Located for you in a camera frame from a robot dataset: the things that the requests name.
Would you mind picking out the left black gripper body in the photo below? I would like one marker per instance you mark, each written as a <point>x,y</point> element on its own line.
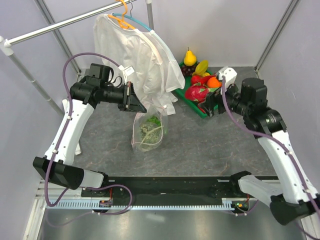
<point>125,106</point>

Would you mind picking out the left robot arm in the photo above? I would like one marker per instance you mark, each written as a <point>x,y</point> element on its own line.
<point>56,166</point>

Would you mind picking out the green plastic tray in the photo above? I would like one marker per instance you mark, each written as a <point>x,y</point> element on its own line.
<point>198,107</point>

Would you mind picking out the clear pink-dotted zip bag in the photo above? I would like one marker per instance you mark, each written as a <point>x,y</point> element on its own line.
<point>141,118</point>

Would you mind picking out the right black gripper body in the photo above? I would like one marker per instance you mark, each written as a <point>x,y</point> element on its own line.
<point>213,98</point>

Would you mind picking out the green melon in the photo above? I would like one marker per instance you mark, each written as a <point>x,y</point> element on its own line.
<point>151,136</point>

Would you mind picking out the white metal clothes rack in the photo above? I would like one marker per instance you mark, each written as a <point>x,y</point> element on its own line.
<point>28,120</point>

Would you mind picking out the orange fruit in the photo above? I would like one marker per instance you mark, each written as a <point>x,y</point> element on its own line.
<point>213,82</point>

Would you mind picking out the light blue cable duct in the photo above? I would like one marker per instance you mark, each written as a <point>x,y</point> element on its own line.
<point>99,204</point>

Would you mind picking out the orange clothes hanger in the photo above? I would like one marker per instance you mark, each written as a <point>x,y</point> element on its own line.
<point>121,20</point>

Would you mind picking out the yellow pear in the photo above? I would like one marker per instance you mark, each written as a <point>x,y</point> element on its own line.
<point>190,58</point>

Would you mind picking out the white t-shirt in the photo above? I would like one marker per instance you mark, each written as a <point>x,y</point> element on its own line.
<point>157,72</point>

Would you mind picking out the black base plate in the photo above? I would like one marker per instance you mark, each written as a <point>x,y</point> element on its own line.
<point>169,189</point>

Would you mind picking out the dark purple grapes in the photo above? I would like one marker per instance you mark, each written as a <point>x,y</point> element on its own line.
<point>187,71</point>

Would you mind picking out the pink dragon fruit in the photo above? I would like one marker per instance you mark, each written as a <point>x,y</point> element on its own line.
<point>198,92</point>

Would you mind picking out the yellow star fruit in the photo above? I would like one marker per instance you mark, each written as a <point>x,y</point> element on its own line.
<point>201,69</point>

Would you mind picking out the red pepper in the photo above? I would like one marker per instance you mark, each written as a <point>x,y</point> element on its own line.
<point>204,80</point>

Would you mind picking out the green lettuce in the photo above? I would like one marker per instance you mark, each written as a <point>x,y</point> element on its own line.
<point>160,122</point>

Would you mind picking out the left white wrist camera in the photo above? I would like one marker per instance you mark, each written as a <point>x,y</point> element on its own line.
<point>125,71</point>

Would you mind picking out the teal clothes hanger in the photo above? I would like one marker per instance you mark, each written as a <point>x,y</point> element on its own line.
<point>140,25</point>

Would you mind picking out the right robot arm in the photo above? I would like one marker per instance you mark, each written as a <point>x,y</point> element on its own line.
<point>297,198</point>

